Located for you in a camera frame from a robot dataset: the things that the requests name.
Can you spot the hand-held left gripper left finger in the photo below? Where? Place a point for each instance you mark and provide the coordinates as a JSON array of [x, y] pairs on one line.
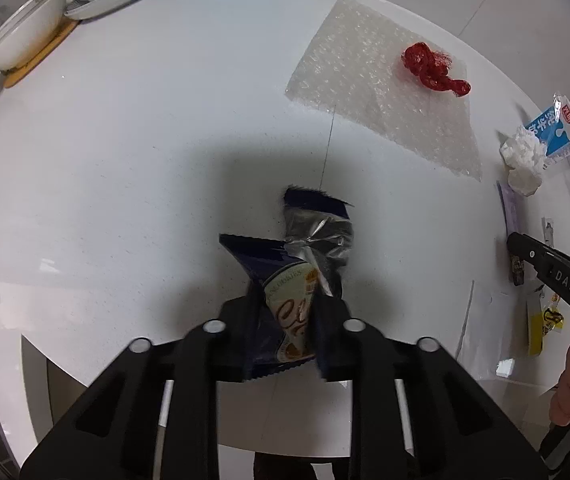
[[232, 340]]

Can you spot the purple flat packet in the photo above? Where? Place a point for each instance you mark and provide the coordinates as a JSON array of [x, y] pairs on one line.
[[510, 207]]

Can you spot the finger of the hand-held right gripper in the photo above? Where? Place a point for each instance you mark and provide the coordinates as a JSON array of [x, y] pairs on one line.
[[560, 280]]

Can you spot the blue and white milk carton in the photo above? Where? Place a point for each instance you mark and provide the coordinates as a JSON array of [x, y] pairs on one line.
[[555, 132]]

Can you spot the clear plastic strip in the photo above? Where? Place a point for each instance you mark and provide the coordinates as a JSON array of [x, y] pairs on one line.
[[466, 315]]

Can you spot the small dark object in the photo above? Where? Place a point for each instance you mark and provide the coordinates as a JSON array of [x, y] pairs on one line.
[[516, 270]]

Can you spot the red mesh net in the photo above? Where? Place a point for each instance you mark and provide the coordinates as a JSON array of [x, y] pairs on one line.
[[427, 67]]

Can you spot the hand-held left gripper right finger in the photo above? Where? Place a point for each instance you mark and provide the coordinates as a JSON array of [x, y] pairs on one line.
[[332, 340]]

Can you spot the crumpled white tissue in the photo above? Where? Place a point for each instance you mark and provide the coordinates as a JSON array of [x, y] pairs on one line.
[[525, 157]]

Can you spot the large white bowl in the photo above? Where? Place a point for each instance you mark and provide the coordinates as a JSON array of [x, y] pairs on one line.
[[25, 30]]

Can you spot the dark blue cookie wrapper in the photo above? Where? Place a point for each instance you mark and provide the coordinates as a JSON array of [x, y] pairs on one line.
[[290, 310]]

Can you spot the clear bubble wrap sheet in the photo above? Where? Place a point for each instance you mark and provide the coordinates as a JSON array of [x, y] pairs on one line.
[[375, 85]]

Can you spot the yellow small packet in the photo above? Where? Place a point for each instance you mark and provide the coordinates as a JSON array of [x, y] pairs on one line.
[[540, 330]]

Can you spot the yellow wooden trivet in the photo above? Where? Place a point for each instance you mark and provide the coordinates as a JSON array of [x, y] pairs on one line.
[[40, 57]]

